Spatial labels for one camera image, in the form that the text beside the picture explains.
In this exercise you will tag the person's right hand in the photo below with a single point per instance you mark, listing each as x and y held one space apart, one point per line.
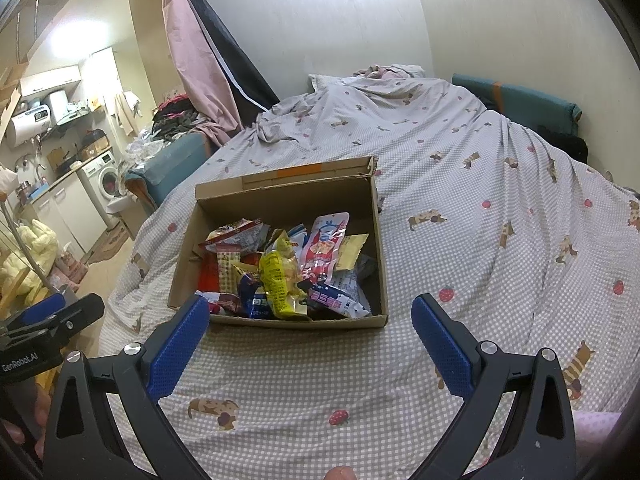
341 473

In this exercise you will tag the white washing machine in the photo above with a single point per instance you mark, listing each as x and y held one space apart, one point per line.
102 182

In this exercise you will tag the pink red cartoon snack packet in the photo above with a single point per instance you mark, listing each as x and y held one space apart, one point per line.
325 250

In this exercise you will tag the pile of dark clothes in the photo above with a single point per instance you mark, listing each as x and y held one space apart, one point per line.
175 117

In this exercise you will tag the white wall cabinet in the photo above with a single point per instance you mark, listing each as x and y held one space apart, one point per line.
50 77

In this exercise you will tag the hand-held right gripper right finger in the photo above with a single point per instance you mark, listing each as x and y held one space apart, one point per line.
442 350

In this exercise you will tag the teal folded mat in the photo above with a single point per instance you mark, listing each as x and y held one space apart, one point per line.
515 97

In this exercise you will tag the large blue white snack packet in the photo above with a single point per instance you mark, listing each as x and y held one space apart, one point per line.
298 232

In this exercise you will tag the small dark red snack packet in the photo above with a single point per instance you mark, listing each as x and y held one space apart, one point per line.
225 303

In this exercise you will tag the white cylindrical canister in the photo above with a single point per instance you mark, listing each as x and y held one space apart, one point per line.
57 106

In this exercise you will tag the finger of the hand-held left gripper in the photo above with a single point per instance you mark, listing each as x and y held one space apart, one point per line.
42 310
80 312

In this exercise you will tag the brown floor mat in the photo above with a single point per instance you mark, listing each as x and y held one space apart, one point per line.
107 247

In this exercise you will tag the person's left hand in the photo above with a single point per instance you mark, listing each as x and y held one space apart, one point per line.
20 425

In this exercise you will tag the yellow quilted jacket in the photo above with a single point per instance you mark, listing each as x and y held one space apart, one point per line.
25 250

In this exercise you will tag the orange white chip packet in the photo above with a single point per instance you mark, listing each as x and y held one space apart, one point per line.
235 237

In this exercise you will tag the brown cardboard box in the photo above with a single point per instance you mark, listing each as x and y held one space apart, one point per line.
280 200

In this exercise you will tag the white basin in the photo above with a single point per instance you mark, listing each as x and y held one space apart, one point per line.
120 205

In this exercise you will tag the brown carton on counter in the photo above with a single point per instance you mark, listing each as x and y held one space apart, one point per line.
95 147

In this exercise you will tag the clear plastic bags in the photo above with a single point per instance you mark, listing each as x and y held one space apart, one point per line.
145 147

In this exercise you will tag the small yellow red snack packet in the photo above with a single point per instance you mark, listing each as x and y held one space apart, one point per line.
227 265

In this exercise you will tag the white kitchen base cabinet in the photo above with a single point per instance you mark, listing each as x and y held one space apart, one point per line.
65 210

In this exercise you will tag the small dark white bar packet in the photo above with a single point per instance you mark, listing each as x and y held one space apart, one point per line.
332 301

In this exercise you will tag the small blue snack packet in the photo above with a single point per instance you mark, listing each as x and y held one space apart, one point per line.
252 300

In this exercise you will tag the black curtain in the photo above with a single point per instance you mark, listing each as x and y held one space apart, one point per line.
235 60

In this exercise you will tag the black cloth bundle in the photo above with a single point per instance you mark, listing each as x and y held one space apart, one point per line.
567 142

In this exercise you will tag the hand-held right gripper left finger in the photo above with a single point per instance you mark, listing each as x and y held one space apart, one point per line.
177 350

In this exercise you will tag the tan gold snack packet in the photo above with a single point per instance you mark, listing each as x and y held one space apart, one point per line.
352 252

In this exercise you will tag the hanging beige towel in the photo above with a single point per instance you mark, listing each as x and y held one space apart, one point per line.
125 110

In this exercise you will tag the white water heater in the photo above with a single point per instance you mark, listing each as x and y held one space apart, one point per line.
27 122

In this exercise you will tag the teal padded bench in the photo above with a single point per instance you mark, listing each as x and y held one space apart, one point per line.
165 165

